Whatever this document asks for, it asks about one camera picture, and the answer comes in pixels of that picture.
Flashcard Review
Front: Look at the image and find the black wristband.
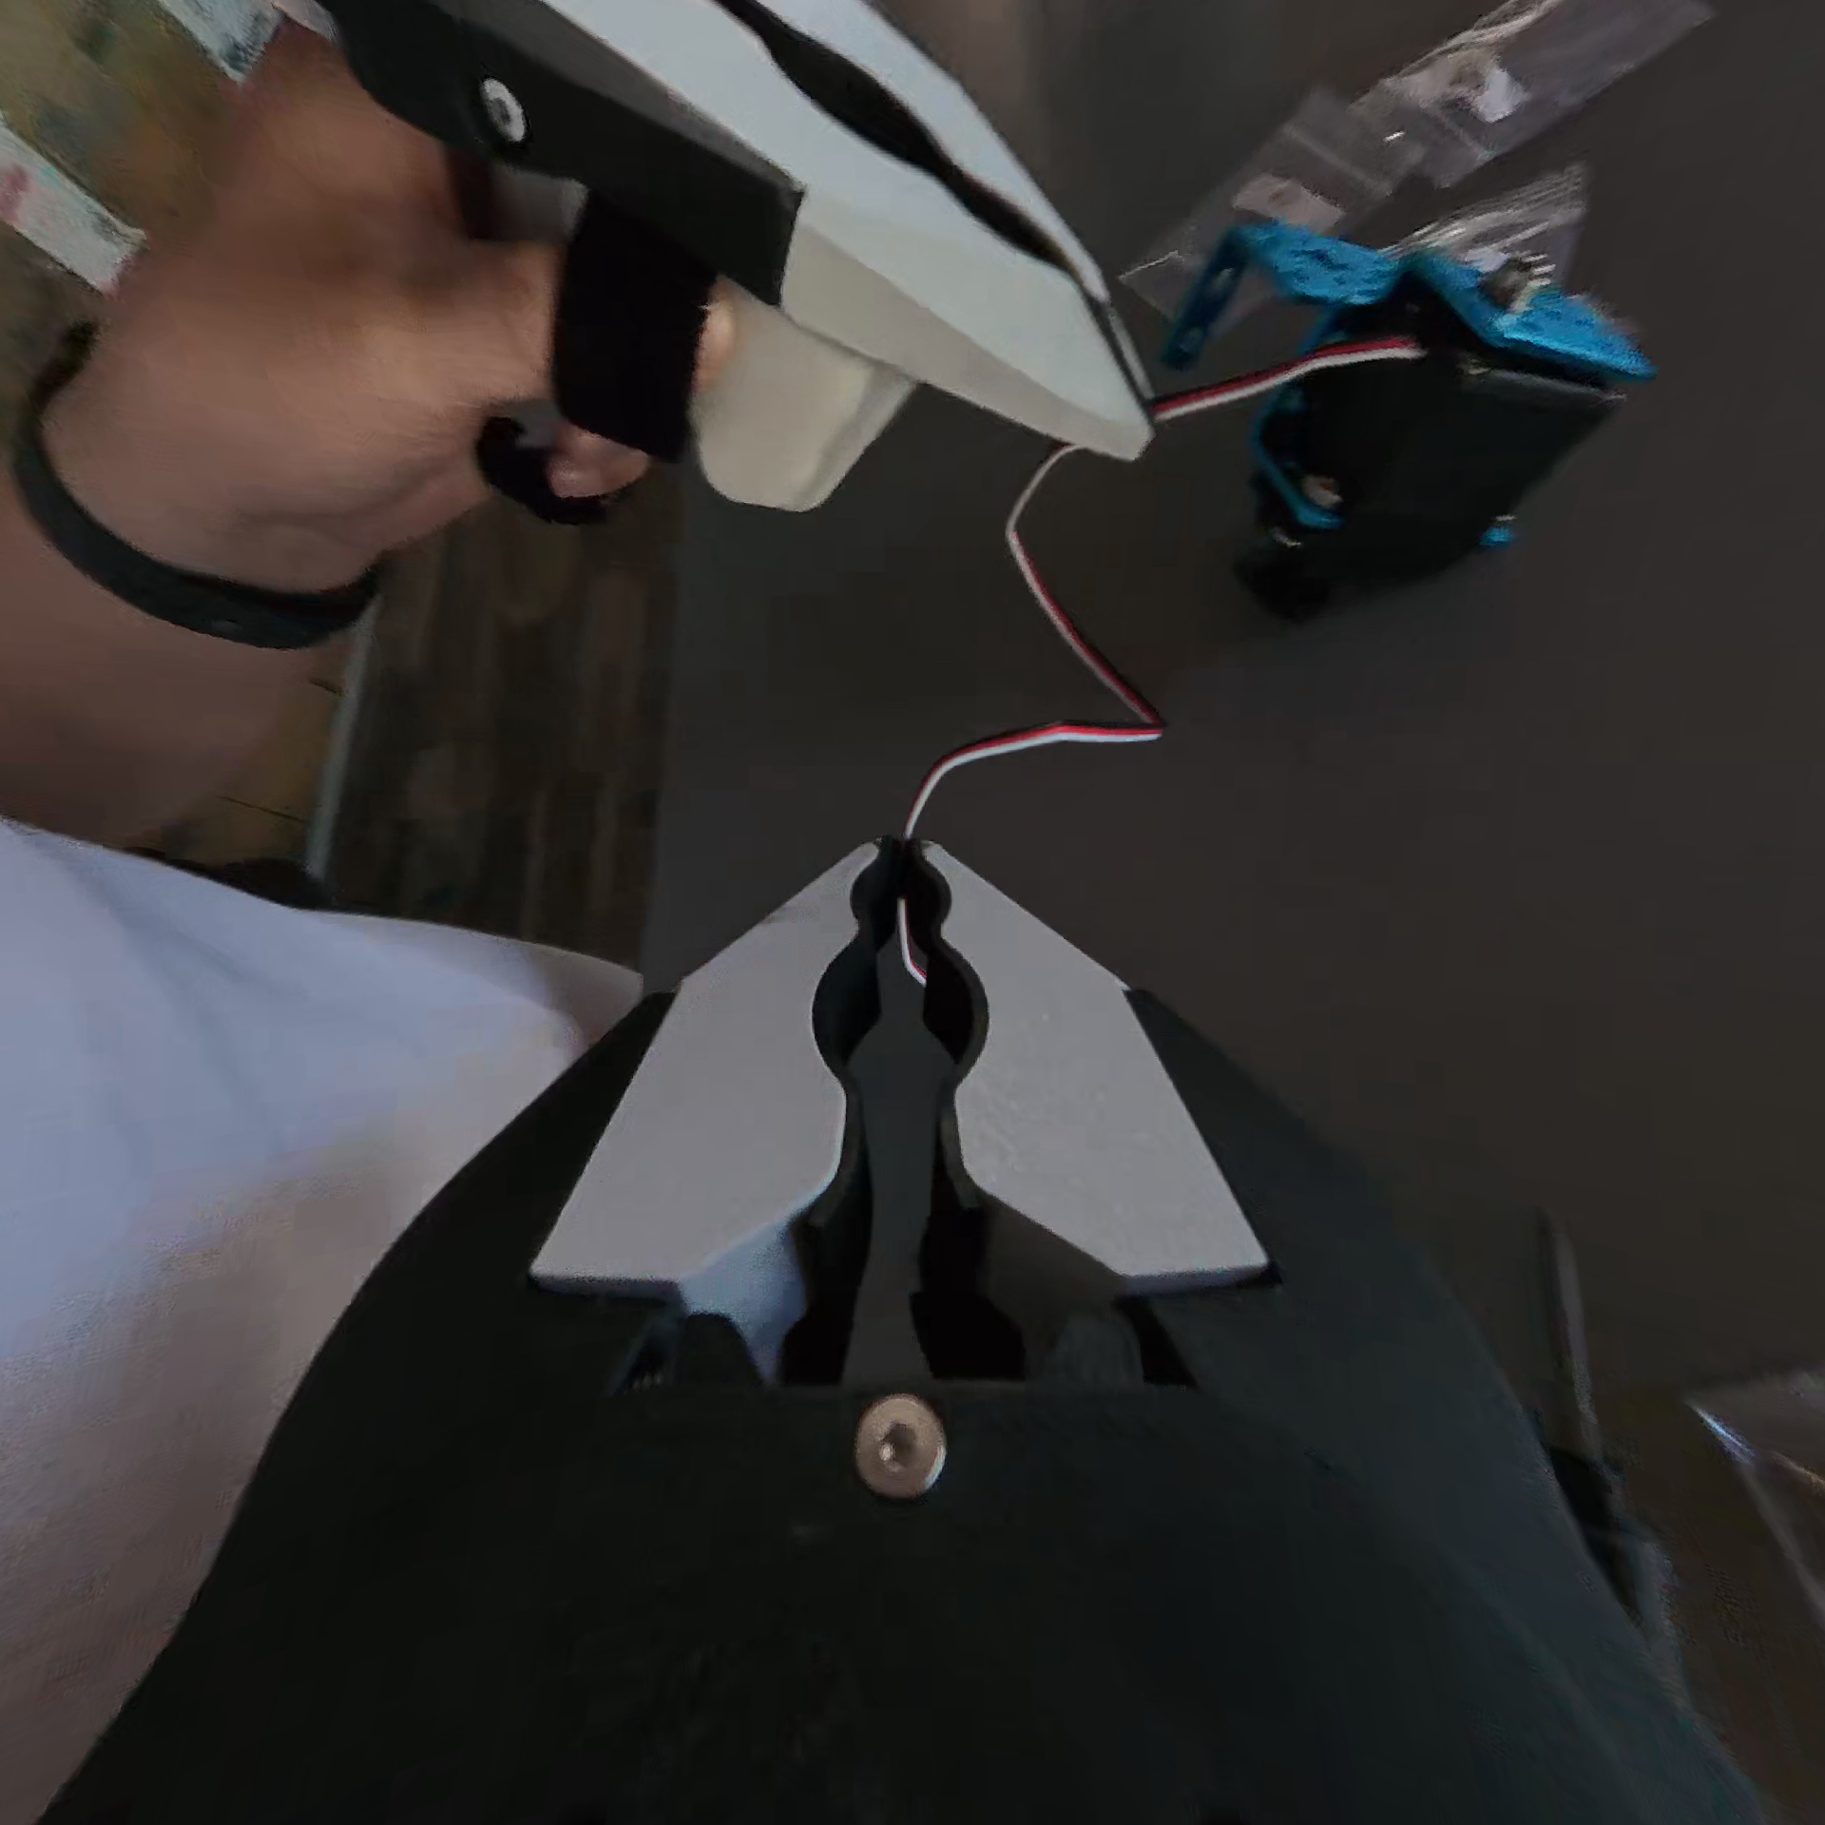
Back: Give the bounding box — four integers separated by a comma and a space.
12, 326, 384, 651

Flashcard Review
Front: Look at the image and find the red white black servo cable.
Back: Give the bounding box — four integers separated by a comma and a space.
901, 336, 1428, 989

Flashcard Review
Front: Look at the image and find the person's left hand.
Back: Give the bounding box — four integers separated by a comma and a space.
42, 26, 743, 590

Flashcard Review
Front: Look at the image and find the black screwdriver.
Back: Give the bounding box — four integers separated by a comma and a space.
1540, 1210, 1677, 1657

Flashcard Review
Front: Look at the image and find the servo with blue bracket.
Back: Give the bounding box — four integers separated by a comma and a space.
1162, 221, 1656, 623

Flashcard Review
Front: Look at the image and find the long clear screw bag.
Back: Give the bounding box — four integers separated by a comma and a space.
1683, 1366, 1825, 1571

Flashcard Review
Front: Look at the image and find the person's white top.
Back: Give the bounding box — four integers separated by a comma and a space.
0, 816, 646, 1825

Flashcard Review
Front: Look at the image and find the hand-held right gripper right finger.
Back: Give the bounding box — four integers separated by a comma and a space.
909, 839, 1274, 1351

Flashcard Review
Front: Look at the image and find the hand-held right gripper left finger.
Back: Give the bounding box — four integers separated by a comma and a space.
530, 839, 907, 1383

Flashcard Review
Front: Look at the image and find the dark grey desk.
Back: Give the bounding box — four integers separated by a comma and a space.
641, 0, 1825, 1825

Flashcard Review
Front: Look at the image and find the clear plastic screw bag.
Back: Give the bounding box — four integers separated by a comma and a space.
1118, 86, 1443, 288
1340, 0, 1713, 191
1403, 164, 1591, 288

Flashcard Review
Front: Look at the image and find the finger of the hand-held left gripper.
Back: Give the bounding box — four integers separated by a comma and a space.
719, 0, 1122, 315
546, 0, 1158, 465

